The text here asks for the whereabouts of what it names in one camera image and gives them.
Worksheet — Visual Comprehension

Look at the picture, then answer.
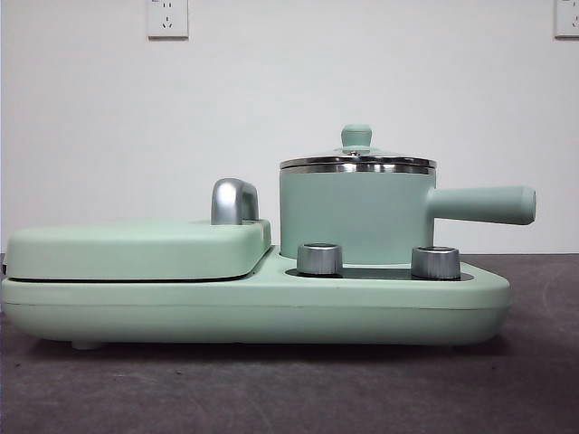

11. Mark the mint green hinged grill lid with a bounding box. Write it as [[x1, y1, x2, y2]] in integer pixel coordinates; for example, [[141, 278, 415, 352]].
[[5, 217, 272, 280]]

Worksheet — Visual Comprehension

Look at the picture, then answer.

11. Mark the glass pot lid green knob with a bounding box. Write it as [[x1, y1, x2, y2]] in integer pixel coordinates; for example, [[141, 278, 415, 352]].
[[279, 124, 438, 175]]

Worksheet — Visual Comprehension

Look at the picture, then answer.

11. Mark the silver control knob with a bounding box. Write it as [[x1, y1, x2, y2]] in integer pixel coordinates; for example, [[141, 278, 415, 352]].
[[410, 245, 461, 278], [296, 242, 344, 276]]

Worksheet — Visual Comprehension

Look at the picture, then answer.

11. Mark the mint green pot with handle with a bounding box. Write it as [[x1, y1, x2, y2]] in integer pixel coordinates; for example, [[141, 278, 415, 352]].
[[279, 156, 537, 266]]

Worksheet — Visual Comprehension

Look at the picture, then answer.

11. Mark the white wall socket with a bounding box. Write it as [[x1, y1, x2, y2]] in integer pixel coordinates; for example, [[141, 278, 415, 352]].
[[554, 0, 579, 39], [147, 0, 189, 40]]

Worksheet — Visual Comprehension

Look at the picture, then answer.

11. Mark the mint green breakfast maker base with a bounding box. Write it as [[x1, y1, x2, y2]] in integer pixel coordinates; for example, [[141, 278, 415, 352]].
[[0, 246, 512, 352]]

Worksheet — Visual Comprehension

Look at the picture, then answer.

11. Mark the silver grill lid handle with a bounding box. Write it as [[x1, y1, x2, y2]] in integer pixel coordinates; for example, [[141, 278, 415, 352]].
[[210, 177, 261, 226]]

